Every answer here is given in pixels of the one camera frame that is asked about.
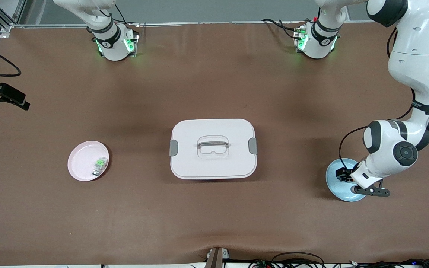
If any aluminium frame strut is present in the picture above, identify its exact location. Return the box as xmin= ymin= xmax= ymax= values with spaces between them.
xmin=0 ymin=0 xmax=27 ymax=38

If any pink round plate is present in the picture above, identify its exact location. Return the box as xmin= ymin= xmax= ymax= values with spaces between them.
xmin=67 ymin=140 xmax=110 ymax=182

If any grey box lid handle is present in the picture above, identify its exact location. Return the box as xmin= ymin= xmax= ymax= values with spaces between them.
xmin=197 ymin=136 xmax=230 ymax=157

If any black arm base cable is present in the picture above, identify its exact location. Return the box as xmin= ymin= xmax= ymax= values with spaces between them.
xmin=261 ymin=18 xmax=301 ymax=41

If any grey metal bracket post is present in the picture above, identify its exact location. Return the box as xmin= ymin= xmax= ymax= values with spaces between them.
xmin=206 ymin=246 xmax=231 ymax=268

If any green push-button switch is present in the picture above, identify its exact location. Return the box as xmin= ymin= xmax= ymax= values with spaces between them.
xmin=92 ymin=158 xmax=108 ymax=176

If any light blue round plate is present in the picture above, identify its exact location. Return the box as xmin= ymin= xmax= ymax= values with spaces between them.
xmin=325 ymin=158 xmax=368 ymax=202

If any brown table mat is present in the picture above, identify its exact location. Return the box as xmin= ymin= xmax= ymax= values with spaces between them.
xmin=0 ymin=22 xmax=429 ymax=267

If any black looped cable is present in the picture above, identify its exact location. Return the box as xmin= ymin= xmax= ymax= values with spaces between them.
xmin=271 ymin=252 xmax=325 ymax=268

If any white lidded storage box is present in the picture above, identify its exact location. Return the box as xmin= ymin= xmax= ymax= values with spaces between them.
xmin=169 ymin=118 xmax=258 ymax=180

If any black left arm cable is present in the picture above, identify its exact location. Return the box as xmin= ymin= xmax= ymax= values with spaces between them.
xmin=339 ymin=26 xmax=429 ymax=172

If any silver table edge rail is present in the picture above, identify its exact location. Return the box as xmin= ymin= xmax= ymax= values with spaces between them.
xmin=12 ymin=20 xmax=429 ymax=29

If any tangled black cable bundle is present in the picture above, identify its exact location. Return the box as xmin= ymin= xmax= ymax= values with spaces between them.
xmin=349 ymin=259 xmax=429 ymax=268

